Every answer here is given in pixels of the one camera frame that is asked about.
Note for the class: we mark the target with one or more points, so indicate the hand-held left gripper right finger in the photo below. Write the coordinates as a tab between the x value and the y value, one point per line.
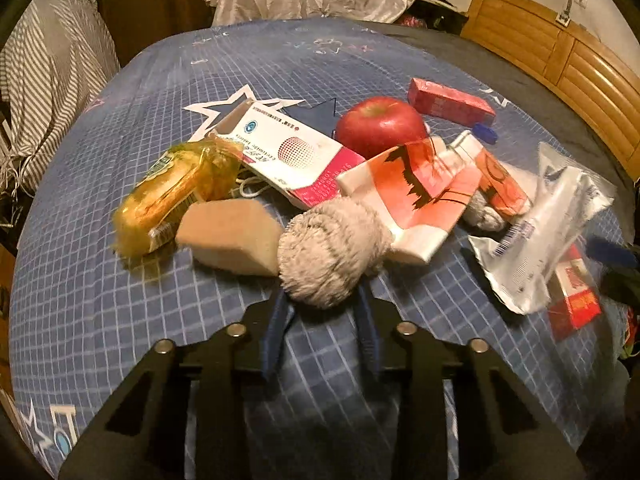
367	330

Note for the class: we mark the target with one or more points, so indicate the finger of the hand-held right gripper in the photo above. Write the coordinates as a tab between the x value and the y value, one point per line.
612	252

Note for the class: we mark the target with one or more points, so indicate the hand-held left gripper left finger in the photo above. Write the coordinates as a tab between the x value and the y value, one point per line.
277	330

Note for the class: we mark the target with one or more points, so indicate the foam block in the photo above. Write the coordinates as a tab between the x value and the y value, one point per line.
230	235

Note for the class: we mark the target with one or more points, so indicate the white red medicine box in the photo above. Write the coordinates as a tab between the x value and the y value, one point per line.
300	155

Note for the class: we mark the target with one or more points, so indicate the small red box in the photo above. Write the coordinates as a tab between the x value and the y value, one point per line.
580	305

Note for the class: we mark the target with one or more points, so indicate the silver foil packet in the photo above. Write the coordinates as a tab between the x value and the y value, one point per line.
530	250

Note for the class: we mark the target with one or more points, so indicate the grey plush ball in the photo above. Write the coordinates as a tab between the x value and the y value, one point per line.
330	250

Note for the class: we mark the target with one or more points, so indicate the blue checked blanket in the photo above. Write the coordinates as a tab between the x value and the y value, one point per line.
150	340

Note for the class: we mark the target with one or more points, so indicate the orange white small carton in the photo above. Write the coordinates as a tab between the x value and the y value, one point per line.
500	180

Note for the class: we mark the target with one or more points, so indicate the small grey plush piece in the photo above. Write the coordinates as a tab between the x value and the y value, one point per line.
482	215

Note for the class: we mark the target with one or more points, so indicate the red white flattened carton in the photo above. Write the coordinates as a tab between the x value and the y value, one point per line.
415	200

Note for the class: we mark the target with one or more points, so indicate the blue plastic cap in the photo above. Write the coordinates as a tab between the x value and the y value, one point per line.
486	132

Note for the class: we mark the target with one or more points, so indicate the yellow bread packet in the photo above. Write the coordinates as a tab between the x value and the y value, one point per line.
160	195

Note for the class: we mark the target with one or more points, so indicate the dark grey bed sheet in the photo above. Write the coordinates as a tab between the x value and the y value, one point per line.
525	90

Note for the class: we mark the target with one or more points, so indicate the wooden headboard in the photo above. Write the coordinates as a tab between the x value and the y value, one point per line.
590	60

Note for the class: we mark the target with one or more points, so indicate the red apple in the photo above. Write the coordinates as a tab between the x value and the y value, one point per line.
380	125

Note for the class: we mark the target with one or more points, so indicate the pink cardboard box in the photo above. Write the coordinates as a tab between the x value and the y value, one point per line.
445	100

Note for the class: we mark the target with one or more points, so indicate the striped shirt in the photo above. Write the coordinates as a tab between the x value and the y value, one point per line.
55	75

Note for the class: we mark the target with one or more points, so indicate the brown wooden wardrobe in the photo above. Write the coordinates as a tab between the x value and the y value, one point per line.
140	0

